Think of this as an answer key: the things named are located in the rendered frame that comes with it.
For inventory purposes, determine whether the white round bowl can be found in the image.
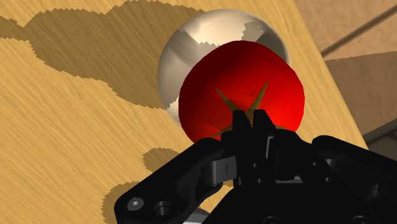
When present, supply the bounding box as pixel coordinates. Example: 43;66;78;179
157;8;291;125

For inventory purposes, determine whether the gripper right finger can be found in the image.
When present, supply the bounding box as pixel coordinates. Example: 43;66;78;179
253;109;397;224

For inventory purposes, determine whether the red tomato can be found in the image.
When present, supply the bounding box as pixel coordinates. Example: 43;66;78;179
178;40;305;144

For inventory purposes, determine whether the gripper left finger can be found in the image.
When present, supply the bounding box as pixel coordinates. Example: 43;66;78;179
113;109;254;224

